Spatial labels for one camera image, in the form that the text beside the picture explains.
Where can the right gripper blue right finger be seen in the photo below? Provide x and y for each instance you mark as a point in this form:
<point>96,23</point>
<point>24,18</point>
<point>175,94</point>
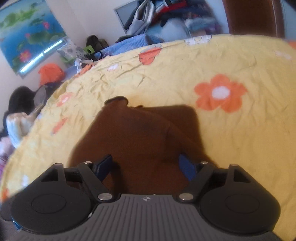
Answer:
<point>187,168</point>

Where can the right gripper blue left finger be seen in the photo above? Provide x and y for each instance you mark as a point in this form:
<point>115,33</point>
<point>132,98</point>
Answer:
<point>102,168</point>

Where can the brown knit sweater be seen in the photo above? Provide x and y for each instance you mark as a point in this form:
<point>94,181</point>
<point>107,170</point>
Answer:
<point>145,144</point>

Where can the pile of clothes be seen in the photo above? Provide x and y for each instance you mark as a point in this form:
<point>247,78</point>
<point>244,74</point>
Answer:
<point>172,20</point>

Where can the white cream garment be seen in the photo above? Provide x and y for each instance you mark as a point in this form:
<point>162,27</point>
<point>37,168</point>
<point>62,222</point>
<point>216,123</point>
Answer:
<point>19,124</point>

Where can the yellow floral bedspread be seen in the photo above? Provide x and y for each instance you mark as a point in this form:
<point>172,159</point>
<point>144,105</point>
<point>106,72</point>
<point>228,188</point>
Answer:
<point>241,87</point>

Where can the black garment on left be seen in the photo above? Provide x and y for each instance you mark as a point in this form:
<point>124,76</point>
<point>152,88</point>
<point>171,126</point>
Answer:
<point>21,101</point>

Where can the orange plastic bag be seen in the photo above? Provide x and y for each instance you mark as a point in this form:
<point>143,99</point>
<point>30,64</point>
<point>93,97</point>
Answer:
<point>50,73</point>

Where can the green plastic stool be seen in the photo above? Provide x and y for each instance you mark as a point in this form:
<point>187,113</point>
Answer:
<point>89,49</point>

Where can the dark plush toy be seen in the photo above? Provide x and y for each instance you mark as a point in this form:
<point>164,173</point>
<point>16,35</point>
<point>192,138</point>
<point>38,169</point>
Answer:
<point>96,43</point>

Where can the blue quilted blanket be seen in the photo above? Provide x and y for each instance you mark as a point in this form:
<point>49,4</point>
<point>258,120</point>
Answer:
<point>126,45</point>

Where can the grey framed board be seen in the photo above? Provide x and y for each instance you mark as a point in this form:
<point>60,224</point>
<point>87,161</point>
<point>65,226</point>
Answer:
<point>125,14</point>

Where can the brown wooden door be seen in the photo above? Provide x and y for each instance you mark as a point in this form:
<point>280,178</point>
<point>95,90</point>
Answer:
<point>255,17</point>

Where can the lotus flower wall poster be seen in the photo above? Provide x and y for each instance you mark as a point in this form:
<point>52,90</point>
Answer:
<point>29,34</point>

